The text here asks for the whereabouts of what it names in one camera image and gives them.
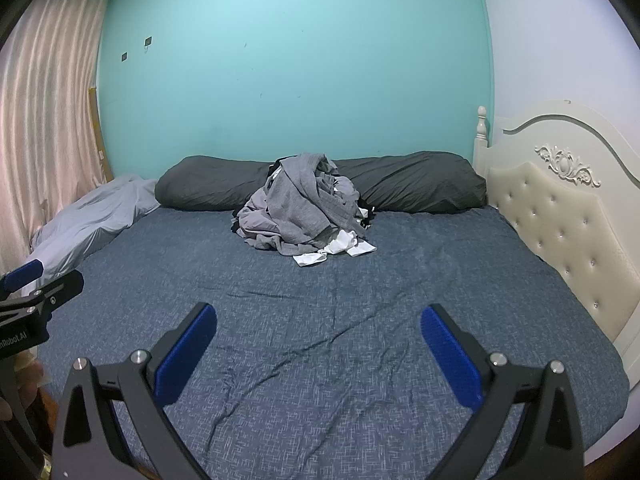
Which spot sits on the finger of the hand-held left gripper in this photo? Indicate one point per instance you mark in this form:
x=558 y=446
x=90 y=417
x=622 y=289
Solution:
x=62 y=287
x=22 y=272

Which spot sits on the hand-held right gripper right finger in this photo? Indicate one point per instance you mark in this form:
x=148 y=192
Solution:
x=450 y=355

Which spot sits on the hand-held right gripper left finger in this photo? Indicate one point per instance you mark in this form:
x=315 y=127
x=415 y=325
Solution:
x=185 y=355

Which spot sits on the grey knit sweater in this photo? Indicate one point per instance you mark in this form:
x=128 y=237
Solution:
x=300 y=195

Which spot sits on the person's left hand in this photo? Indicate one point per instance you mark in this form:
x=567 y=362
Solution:
x=25 y=377

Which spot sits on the light grey-blue blanket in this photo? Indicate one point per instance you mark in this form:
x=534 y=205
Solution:
x=95 y=215

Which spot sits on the bed with blue patterned sheet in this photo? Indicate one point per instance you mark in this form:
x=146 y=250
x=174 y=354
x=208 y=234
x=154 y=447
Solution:
x=350 y=335

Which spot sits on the lilac grey garment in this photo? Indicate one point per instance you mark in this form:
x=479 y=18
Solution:
x=255 y=215

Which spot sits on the black garment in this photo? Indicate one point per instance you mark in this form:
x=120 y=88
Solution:
x=368 y=213

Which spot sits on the pink curtain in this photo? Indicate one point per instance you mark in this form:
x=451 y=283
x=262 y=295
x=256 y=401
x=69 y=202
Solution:
x=45 y=110

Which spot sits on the wooden board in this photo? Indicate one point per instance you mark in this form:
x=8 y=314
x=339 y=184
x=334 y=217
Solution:
x=97 y=125

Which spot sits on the cream tufted headboard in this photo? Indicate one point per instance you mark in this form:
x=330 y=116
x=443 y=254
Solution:
x=560 y=220

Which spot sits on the dark grey long pillow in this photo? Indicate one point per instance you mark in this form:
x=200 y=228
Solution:
x=415 y=180

